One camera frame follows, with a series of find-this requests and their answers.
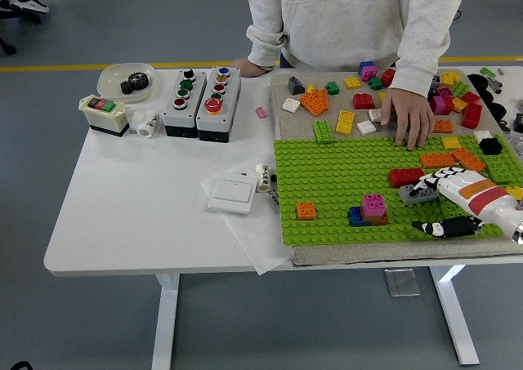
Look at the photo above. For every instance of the yellow square brick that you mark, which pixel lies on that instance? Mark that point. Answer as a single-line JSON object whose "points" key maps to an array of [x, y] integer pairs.
{"points": [[352, 83]]}

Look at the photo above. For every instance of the grey four-button control box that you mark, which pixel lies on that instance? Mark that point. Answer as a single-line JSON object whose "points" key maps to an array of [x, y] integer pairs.
{"points": [[171, 119]]}

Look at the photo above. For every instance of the grey-brown mat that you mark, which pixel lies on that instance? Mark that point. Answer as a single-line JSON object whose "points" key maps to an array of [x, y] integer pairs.
{"points": [[298, 125]]}

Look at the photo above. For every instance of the orange square brick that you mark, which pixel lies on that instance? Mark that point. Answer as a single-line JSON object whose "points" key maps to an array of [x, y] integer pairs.
{"points": [[306, 211]]}

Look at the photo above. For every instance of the red square brick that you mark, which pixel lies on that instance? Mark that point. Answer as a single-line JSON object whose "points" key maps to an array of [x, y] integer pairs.
{"points": [[363, 101]]}

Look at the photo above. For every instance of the green studded baseplate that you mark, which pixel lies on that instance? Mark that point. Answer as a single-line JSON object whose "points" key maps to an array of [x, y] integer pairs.
{"points": [[335, 174]]}

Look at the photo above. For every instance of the white pipe fitting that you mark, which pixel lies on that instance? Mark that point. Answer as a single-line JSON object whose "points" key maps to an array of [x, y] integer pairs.
{"points": [[134, 121]]}

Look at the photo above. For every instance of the small yellow slope brick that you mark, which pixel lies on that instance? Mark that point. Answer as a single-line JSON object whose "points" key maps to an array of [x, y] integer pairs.
{"points": [[310, 88]]}

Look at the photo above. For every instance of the white plastic bowl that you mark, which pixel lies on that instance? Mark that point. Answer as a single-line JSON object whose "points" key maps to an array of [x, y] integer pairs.
{"points": [[110, 80]]}

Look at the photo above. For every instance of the clear plastic bag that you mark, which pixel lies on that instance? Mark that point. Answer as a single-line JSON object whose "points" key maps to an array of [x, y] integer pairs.
{"points": [[515, 143]]}

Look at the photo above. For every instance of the person's right hand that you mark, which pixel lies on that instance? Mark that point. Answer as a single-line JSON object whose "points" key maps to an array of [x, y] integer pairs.
{"points": [[249, 68]]}

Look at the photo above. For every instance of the tall red brick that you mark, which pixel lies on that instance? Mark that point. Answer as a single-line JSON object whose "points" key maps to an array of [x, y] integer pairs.
{"points": [[472, 116]]}

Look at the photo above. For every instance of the large white labelled tube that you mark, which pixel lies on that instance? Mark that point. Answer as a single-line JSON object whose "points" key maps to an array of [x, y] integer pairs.
{"points": [[148, 126]]}

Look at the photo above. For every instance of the beige red-green switch box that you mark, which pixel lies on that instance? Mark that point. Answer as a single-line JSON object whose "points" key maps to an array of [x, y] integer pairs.
{"points": [[104, 119]]}

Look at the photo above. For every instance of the lime green square plate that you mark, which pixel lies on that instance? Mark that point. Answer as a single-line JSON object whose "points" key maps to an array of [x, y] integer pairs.
{"points": [[504, 168]]}

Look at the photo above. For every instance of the clear floor plate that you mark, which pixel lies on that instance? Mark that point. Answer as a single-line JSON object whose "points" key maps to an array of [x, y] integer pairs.
{"points": [[402, 282]]}

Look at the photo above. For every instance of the person's right forearm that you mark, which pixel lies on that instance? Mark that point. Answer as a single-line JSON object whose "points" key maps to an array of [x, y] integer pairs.
{"points": [[265, 47]]}

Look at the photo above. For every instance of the black gear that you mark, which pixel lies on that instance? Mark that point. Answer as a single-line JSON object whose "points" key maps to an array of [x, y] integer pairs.
{"points": [[139, 81], [128, 87]]}

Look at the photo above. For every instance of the white brick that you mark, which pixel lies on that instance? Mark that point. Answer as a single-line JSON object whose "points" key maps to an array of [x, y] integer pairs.
{"points": [[482, 135]]}

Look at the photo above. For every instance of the grey long brick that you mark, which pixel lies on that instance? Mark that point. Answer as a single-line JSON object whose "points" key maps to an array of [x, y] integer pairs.
{"points": [[427, 197]]}

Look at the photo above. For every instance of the black white sneaker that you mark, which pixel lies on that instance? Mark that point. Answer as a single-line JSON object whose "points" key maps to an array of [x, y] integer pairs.
{"points": [[32, 5]]}

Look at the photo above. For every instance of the blue brick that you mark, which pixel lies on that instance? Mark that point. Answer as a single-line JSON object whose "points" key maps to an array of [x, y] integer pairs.
{"points": [[363, 68], [354, 217]]}

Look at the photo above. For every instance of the white table leg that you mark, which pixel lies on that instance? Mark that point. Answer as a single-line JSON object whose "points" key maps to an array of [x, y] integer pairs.
{"points": [[453, 313], [165, 325]]}

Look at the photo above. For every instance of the large magenta brick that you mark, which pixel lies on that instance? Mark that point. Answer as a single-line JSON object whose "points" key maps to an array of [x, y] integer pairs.
{"points": [[439, 105]]}

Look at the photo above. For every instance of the small black box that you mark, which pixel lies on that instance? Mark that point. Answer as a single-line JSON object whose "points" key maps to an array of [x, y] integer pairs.
{"points": [[519, 122]]}

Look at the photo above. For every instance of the white square tile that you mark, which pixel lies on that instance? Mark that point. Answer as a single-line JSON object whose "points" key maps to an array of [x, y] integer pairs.
{"points": [[291, 105], [375, 116], [365, 128]]}

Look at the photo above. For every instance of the white label strip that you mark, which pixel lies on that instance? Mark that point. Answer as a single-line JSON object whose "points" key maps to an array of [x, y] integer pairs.
{"points": [[273, 200]]}

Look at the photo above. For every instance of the small white labelled tube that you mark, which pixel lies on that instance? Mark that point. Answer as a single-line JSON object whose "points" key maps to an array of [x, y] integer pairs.
{"points": [[263, 180]]}

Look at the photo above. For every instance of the small pink brick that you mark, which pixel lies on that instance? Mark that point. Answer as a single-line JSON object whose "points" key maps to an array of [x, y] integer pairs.
{"points": [[261, 112]]}

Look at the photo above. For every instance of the brown brick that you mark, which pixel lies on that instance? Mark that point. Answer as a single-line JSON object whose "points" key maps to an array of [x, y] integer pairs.
{"points": [[381, 220]]}

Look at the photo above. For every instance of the grey metal part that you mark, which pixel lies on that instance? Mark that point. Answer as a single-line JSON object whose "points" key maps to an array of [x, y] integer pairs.
{"points": [[494, 85]]}

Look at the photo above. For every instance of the small dark green brick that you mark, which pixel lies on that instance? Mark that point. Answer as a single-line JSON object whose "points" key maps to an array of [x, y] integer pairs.
{"points": [[375, 83]]}

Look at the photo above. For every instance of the grey emergency-stop control box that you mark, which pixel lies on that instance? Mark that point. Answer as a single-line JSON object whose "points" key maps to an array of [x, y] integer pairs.
{"points": [[229, 100]]}

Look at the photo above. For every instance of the orange wedge brick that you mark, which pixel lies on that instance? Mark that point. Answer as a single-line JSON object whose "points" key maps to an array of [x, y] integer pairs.
{"points": [[315, 101]]}

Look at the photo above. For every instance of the person's left hand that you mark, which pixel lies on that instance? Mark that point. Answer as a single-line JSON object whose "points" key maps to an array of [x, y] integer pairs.
{"points": [[408, 112]]}

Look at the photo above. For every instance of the white wall switch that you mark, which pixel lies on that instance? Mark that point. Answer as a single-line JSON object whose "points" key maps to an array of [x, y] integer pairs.
{"points": [[231, 192]]}

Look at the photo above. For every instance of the red long brick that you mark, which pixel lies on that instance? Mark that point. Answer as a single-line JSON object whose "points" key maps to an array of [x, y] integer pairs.
{"points": [[402, 178]]}

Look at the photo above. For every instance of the yellow long brick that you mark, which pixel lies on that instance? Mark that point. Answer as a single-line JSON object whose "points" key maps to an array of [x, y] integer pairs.
{"points": [[345, 122]]}

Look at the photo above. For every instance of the white paper sheet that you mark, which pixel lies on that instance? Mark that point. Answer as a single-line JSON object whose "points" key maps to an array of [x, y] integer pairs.
{"points": [[253, 239]]}

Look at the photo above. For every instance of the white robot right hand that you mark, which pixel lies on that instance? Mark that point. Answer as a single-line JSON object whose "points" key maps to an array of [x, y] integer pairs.
{"points": [[478, 198]]}

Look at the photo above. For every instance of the person's left forearm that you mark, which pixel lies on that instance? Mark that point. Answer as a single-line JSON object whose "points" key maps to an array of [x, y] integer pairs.
{"points": [[417, 68]]}

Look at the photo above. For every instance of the person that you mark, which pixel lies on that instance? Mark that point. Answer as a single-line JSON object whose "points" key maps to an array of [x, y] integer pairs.
{"points": [[327, 19]]}

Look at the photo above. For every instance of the dark grey slope brick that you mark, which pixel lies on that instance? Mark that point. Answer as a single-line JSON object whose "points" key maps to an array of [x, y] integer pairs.
{"points": [[296, 86], [431, 94]]}

